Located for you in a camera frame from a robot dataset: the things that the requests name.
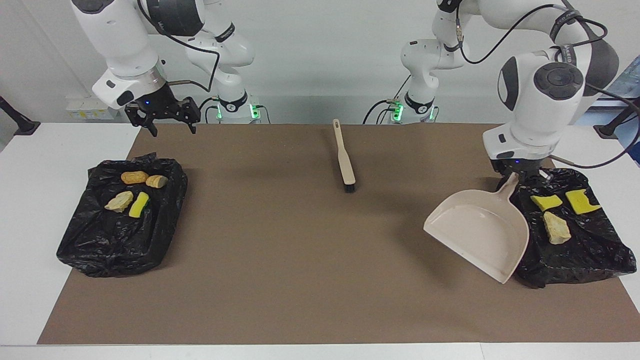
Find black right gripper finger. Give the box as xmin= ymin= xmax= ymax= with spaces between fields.
xmin=177 ymin=96 xmax=202 ymax=135
xmin=124 ymin=102 xmax=159 ymax=138

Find small yellow sponge piece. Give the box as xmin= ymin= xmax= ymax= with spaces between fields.
xmin=529 ymin=194 xmax=564 ymax=212

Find notched yellow sponge piece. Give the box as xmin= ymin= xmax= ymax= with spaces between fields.
xmin=565 ymin=188 xmax=603 ymax=216

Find striped croissant bread piece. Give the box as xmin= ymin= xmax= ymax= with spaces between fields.
xmin=542 ymin=211 xmax=572 ymax=245

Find beige plastic dustpan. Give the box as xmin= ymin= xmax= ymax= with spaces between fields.
xmin=423 ymin=172 xmax=530 ymax=285

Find pale crusty bread chunk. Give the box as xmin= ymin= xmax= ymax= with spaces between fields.
xmin=104 ymin=191 xmax=134 ymax=213

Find green and yellow sponge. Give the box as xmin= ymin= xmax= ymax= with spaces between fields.
xmin=128 ymin=192 xmax=150 ymax=219

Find beige hand brush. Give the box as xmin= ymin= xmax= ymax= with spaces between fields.
xmin=332 ymin=118 xmax=357 ymax=194

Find black bag lined bin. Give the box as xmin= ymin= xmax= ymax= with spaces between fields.
xmin=495 ymin=166 xmax=638 ymax=289
xmin=56 ymin=151 xmax=189 ymax=278

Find black stand foot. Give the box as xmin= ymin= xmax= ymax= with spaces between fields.
xmin=593 ymin=96 xmax=640 ymax=140
xmin=0 ymin=96 xmax=41 ymax=136

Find blue glass partition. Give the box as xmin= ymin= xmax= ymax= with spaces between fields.
xmin=575 ymin=55 xmax=640 ymax=166

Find brown table mat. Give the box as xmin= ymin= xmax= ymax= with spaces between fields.
xmin=37 ymin=123 xmax=640 ymax=346

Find black base cable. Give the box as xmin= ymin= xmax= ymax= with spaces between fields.
xmin=363 ymin=99 xmax=401 ymax=124
xmin=197 ymin=96 xmax=221 ymax=124

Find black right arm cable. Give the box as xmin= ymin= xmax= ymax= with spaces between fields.
xmin=136 ymin=0 xmax=221 ymax=94

